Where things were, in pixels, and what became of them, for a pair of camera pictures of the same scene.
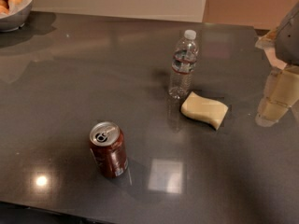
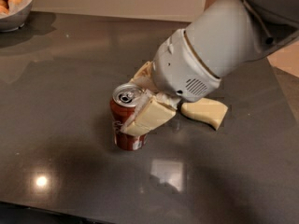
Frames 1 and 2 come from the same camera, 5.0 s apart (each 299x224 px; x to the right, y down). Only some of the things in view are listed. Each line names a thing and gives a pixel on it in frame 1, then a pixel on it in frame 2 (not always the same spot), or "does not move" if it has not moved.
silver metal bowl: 18,21 does not move
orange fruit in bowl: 15,1 does not move
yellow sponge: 212,111 does not move
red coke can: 108,145 -> 124,97
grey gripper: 289,37 -> 182,66
